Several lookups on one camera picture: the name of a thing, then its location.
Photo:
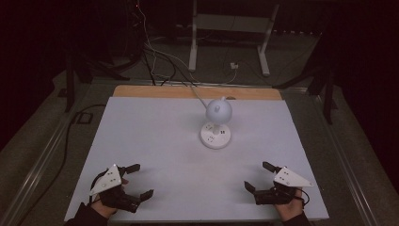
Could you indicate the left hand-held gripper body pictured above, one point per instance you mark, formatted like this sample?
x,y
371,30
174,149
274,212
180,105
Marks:
x,y
108,182

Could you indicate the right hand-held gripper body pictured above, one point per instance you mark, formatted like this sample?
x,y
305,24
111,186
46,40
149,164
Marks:
x,y
284,185

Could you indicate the person's right hand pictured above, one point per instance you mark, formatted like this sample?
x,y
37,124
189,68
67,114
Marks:
x,y
290,210

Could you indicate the person's left hand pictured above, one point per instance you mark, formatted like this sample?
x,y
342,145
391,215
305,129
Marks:
x,y
105,208

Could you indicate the white round desk lamp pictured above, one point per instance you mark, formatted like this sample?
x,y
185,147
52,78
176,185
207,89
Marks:
x,y
216,125

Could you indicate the black floor plate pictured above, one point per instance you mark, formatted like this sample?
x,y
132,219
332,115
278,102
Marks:
x,y
83,118

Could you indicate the wooden board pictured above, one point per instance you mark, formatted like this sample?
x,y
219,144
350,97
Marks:
x,y
175,92

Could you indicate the black tripod stand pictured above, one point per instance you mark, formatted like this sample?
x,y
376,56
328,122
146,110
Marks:
x,y
327,97
70,81

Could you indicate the white plug adapter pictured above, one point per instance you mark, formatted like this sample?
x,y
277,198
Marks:
x,y
234,65

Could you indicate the white metal stand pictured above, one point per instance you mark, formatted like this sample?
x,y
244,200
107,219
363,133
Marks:
x,y
230,22

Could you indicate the aluminium frame rail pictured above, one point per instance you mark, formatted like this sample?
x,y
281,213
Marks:
x,y
348,169
40,157

